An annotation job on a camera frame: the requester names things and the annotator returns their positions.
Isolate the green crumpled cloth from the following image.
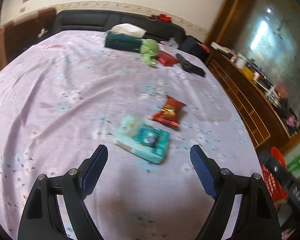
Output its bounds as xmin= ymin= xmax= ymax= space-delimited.
xmin=140 ymin=39 xmax=159 ymax=68

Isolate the wooden sideboard cabinet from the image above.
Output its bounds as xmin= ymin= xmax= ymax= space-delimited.
xmin=207 ymin=49 xmax=300 ymax=154

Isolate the red plastic basket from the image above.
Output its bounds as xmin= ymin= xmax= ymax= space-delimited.
xmin=258 ymin=146 xmax=288 ymax=201

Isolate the yellow box on sideboard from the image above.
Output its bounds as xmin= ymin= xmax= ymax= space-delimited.
xmin=242 ymin=67 xmax=255 ymax=80

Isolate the white cup on sideboard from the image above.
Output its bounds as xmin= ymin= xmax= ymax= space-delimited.
xmin=235 ymin=54 xmax=247 ymax=69

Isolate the purple floral tablecloth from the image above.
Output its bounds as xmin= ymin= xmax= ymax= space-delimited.
xmin=0 ymin=31 xmax=261 ymax=239

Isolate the red snack packet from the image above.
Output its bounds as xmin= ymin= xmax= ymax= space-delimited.
xmin=152 ymin=95 xmax=186 ymax=127

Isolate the brown armchair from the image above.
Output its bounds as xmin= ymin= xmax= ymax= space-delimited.
xmin=0 ymin=7 xmax=57 ymax=67

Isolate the dark green tissue box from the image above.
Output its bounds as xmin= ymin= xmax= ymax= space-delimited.
xmin=104 ymin=23 xmax=146 ymax=53

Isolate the teal tissue pack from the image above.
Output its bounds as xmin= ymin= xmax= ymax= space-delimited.
xmin=114 ymin=115 xmax=170 ymax=164

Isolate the red item on sofa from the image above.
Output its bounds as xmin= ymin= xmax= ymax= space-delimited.
xmin=146 ymin=14 xmax=172 ymax=23

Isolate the red flat pouch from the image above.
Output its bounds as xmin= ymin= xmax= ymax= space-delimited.
xmin=157 ymin=50 xmax=179 ymax=67

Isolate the black leather sofa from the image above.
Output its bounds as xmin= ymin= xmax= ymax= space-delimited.
xmin=52 ymin=9 xmax=187 ymax=43

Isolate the clear plastic wrapper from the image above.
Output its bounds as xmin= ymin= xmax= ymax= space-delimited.
xmin=160 ymin=37 xmax=179 ymax=49

